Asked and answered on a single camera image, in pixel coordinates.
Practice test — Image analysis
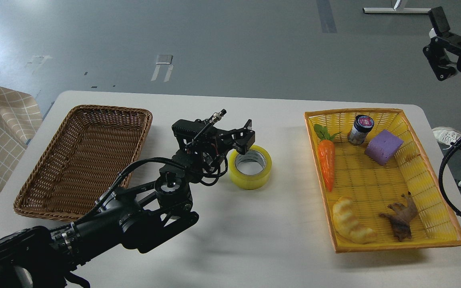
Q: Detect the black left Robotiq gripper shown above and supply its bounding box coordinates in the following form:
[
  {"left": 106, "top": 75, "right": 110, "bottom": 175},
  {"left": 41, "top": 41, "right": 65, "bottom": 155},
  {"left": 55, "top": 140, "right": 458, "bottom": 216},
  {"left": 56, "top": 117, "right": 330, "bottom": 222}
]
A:
[{"left": 210, "top": 119, "right": 255, "bottom": 158}]

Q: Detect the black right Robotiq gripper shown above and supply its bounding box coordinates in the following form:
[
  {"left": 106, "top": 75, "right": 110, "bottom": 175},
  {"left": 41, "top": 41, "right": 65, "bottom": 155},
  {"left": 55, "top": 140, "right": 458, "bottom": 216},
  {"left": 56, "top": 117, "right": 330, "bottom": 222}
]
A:
[{"left": 423, "top": 6, "right": 461, "bottom": 81}]

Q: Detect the yellow tape roll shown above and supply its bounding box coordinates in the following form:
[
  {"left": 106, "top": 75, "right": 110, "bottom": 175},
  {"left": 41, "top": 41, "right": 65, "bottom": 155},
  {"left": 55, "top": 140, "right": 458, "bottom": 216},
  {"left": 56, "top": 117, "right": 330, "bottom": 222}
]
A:
[{"left": 228, "top": 145, "right": 273, "bottom": 190}]

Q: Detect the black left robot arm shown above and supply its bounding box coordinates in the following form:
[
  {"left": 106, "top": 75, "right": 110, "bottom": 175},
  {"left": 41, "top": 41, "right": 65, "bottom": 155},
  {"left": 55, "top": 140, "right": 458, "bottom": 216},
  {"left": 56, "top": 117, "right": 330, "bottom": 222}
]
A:
[{"left": 0, "top": 110, "right": 255, "bottom": 288}]

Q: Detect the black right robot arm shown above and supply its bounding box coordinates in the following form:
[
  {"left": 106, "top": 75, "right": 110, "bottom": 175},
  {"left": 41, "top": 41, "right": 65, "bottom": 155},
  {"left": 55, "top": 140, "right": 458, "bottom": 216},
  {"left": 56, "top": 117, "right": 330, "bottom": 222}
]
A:
[{"left": 423, "top": 6, "right": 461, "bottom": 218}]

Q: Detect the white stand base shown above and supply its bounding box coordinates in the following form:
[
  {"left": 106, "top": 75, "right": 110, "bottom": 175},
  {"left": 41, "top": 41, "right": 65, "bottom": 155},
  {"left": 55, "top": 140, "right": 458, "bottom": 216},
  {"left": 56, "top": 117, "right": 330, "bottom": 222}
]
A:
[{"left": 362, "top": 0, "right": 431, "bottom": 14}]

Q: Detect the white sneaker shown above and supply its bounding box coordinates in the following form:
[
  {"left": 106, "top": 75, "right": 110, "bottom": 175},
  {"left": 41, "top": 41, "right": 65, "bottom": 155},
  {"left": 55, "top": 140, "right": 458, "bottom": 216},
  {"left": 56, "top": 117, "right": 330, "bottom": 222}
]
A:
[{"left": 432, "top": 126, "right": 461, "bottom": 150}]

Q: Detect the orange toy carrot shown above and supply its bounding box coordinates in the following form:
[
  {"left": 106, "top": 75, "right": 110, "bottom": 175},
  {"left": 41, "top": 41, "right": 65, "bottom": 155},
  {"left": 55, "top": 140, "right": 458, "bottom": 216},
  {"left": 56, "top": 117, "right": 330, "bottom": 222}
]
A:
[{"left": 313, "top": 124, "right": 341, "bottom": 192}]

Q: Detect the small dark jar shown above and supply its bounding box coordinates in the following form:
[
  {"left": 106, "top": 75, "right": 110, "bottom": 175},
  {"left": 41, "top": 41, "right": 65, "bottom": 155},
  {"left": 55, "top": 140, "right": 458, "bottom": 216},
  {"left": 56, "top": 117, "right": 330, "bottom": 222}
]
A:
[{"left": 347, "top": 114, "right": 375, "bottom": 146}]

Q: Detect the purple sponge block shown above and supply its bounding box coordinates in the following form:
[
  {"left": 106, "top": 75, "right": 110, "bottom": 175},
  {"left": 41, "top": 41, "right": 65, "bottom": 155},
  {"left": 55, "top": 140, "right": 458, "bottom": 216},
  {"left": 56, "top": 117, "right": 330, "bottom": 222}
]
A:
[{"left": 365, "top": 129, "right": 404, "bottom": 166}]

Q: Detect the grey floor plate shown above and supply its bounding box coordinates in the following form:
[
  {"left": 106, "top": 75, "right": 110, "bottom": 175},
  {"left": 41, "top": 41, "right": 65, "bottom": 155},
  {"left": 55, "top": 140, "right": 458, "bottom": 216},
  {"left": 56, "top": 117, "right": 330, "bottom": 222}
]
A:
[{"left": 156, "top": 54, "right": 173, "bottom": 64}]

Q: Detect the toy bread croissant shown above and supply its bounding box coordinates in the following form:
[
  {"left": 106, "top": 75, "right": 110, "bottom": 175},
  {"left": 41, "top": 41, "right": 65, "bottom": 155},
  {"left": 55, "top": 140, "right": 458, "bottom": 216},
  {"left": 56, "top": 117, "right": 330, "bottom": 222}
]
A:
[{"left": 332, "top": 196, "right": 377, "bottom": 244}]

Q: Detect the yellow plastic basket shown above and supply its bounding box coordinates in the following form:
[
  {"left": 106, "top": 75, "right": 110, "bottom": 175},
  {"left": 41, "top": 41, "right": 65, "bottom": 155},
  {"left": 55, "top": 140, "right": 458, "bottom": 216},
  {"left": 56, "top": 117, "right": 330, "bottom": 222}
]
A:
[{"left": 304, "top": 108, "right": 461, "bottom": 253}]

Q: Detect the brown wicker basket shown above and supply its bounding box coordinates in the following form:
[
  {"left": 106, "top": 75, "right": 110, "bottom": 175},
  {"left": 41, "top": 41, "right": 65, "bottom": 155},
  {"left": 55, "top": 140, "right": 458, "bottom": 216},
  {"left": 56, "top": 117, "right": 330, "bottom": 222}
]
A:
[{"left": 13, "top": 105, "right": 152, "bottom": 221}]

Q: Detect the brown toy animal figure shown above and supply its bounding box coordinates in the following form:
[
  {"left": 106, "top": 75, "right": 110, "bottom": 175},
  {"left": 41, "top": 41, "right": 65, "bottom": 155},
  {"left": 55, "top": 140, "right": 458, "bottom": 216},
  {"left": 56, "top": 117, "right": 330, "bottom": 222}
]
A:
[{"left": 379, "top": 191, "right": 419, "bottom": 242}]

